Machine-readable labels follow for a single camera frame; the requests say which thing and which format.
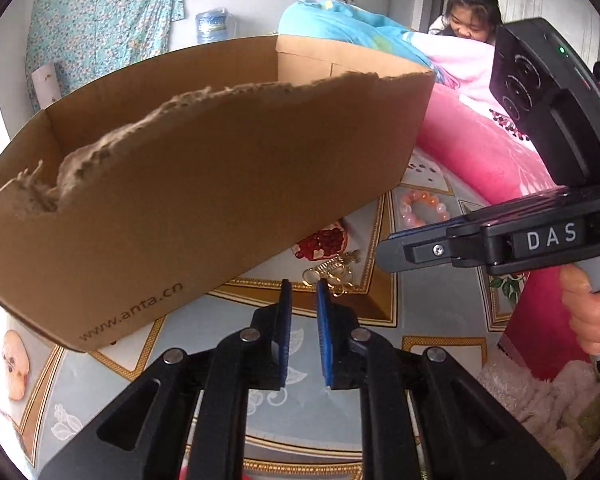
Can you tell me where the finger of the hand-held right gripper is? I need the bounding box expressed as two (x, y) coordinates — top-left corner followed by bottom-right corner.
(376, 210), (486, 276)

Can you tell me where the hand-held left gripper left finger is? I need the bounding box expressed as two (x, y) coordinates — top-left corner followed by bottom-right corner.
(39, 279), (293, 480)

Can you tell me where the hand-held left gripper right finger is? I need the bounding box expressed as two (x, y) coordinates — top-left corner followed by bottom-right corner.
(315, 279), (566, 480)

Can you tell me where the pink orange bead bracelet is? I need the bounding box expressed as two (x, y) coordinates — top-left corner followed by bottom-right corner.
(399, 189), (452, 228)

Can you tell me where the torn brown cardboard box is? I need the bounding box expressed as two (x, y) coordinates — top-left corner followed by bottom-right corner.
(0, 34), (436, 353)

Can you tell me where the person's right hand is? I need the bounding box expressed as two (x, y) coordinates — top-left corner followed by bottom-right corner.
(560, 264), (600, 358)

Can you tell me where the pink blanket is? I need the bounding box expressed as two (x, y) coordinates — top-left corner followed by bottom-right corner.
(412, 30), (581, 378)

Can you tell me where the white fluffy cloth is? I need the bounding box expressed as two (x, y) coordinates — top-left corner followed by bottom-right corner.
(477, 355), (600, 461)

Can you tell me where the fruit print tablecloth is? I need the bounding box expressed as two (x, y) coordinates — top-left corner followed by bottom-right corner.
(0, 152), (536, 480)

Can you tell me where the light blue blanket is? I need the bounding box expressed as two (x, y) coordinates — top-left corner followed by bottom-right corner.
(277, 0), (441, 86)

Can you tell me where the blue water jug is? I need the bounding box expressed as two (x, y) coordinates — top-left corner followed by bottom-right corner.
(195, 7), (237, 45)

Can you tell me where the white paper roll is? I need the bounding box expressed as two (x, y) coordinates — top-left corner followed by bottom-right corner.
(31, 62), (63, 111)

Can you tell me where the teal floral cloth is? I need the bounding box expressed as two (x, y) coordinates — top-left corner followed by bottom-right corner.
(25, 0), (186, 111)

